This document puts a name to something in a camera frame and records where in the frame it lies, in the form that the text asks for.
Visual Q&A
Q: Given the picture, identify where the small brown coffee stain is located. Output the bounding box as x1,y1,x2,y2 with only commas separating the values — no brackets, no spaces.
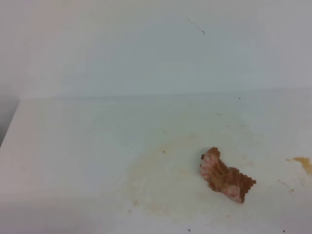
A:
286,157,312,175

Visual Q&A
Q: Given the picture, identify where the stained pink white rag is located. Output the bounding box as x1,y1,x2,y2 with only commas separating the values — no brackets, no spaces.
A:
199,147,256,204

